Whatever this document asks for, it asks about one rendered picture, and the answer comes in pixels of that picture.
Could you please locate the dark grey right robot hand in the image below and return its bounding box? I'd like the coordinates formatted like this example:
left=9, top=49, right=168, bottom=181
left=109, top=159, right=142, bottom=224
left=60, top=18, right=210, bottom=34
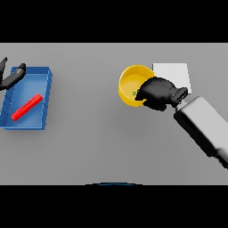
left=134, top=77, right=189, bottom=112

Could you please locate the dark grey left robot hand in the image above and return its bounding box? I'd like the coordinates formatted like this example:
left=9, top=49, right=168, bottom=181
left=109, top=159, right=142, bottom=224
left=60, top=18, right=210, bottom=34
left=0, top=56, right=27, bottom=92

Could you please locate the yellow bowl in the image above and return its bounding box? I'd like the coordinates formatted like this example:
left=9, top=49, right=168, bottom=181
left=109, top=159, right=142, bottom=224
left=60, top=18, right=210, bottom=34
left=118, top=64, right=156, bottom=108

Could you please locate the red beaker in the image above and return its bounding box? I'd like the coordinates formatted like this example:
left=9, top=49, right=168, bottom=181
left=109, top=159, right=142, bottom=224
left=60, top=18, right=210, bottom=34
left=11, top=93, right=44, bottom=122

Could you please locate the blue tray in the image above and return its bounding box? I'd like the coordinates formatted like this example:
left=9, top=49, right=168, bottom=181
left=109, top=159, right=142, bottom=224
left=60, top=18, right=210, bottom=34
left=0, top=66, right=53, bottom=131

